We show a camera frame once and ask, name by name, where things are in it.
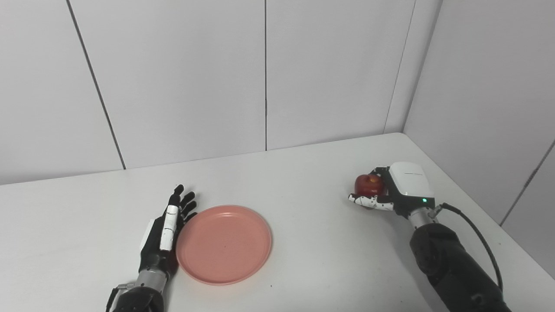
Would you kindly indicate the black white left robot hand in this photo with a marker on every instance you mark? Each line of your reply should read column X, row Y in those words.
column 158, row 251

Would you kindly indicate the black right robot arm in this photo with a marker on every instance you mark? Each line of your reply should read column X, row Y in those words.
column 451, row 264

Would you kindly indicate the pink round plate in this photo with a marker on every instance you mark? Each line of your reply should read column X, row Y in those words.
column 223, row 245

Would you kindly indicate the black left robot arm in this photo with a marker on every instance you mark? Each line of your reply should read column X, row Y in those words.
column 138, row 299

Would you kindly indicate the red apple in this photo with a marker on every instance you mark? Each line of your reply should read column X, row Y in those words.
column 368, row 185

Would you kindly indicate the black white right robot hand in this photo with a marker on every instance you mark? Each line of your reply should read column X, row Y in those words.
column 409, row 186

